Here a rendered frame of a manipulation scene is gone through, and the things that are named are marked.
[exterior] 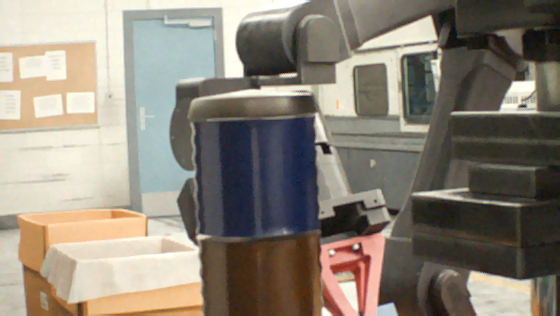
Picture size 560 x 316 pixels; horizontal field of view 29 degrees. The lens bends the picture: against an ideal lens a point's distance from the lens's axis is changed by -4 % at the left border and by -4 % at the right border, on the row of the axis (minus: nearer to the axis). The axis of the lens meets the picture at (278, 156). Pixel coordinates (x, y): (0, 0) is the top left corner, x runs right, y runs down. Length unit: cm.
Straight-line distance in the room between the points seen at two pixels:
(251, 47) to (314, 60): 6
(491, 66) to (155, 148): 1069
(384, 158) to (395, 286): 978
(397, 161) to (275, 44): 965
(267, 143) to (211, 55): 1155
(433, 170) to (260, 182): 70
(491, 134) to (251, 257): 29
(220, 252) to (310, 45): 55
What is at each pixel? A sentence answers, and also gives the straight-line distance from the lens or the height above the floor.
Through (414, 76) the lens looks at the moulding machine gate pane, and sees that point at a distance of 1011.
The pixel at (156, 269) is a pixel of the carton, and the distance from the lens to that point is 408.
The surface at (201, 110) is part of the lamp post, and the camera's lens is 32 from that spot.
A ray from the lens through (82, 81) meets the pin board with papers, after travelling 1151.
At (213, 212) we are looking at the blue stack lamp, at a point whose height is 116.
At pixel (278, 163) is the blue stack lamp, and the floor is 118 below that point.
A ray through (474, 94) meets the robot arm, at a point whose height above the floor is 119.
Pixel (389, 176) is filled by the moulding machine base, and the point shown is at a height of 39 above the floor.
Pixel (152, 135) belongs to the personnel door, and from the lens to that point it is 1166.
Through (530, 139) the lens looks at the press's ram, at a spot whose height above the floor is 117.
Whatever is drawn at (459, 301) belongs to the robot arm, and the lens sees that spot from 99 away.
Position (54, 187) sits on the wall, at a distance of 1148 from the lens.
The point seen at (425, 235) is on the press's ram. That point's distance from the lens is 59.
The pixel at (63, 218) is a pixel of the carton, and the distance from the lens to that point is 515.
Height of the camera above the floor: 120
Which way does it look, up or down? 3 degrees down
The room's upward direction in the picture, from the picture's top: 3 degrees counter-clockwise
